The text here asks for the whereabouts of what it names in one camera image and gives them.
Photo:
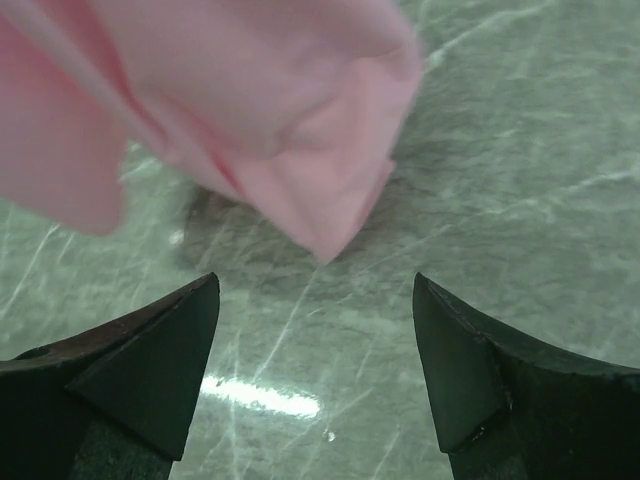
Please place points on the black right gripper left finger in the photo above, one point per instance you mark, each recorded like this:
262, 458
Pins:
113, 402

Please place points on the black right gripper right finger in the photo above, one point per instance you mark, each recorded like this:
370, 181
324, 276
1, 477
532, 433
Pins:
507, 405

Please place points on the pink t shirt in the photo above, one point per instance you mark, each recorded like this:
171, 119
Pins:
292, 107

